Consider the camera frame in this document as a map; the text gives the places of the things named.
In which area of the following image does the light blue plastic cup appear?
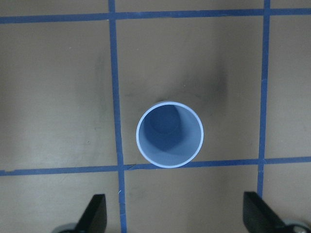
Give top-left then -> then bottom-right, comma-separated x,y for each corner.
136,101 -> 204,168

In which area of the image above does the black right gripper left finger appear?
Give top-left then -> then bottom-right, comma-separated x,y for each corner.
75,194 -> 106,233

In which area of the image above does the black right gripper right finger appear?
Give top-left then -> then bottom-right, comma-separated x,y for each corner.
243,192 -> 287,233

